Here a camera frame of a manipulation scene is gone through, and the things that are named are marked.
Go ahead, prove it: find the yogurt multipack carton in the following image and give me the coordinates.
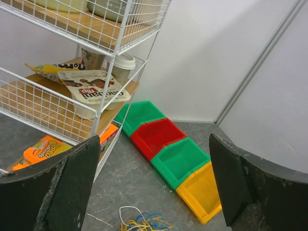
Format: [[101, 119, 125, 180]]
[[57, 70, 131, 111]]

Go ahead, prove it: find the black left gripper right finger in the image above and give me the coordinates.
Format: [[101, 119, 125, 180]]
[[209, 134, 308, 231]]

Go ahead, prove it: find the green plastic bin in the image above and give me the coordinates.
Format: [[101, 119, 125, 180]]
[[151, 138, 210, 190], [114, 101, 166, 137]]

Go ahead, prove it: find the yellow plastic bin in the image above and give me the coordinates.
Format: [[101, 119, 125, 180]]
[[176, 162, 222, 224]]

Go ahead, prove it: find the red plastic bin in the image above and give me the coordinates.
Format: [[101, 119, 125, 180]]
[[130, 118, 187, 161]]

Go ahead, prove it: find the far green plastic bin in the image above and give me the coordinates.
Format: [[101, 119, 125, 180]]
[[114, 101, 166, 137]]

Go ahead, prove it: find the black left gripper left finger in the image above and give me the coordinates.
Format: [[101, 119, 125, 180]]
[[0, 135, 101, 231]]

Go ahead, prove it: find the orange purple box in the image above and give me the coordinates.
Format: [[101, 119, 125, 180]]
[[100, 124, 118, 152]]

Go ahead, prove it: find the cable bundle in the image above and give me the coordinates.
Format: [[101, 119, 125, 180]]
[[119, 205, 173, 231]]

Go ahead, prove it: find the paper cup with lid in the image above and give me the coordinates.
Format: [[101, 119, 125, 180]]
[[112, 53, 136, 86]]

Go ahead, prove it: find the white wire shelf rack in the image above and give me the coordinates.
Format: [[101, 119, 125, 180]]
[[0, 0, 170, 171]]

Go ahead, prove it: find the near green plastic bin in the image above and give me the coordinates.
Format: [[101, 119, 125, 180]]
[[151, 138, 210, 190]]

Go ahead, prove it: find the light green pump bottle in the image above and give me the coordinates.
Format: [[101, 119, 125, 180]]
[[31, 0, 87, 13]]

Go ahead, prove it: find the orange sponge pack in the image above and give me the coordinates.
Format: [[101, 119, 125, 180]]
[[12, 135, 72, 171]]

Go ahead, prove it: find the yellow snack bag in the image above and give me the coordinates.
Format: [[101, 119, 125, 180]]
[[25, 63, 86, 85]]

